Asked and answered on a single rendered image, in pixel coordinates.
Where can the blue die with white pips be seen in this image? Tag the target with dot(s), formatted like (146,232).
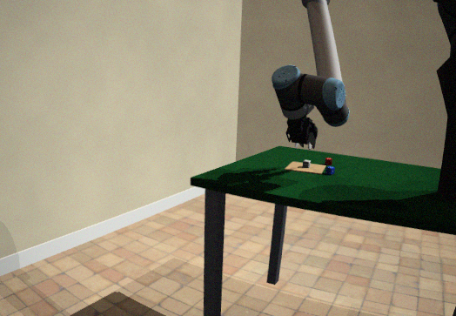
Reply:
(329,170)

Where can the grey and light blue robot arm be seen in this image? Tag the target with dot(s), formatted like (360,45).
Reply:
(295,90)

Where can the peach flat mat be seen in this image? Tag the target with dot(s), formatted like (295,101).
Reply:
(297,166)

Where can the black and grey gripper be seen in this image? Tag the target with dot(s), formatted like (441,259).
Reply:
(301,129)

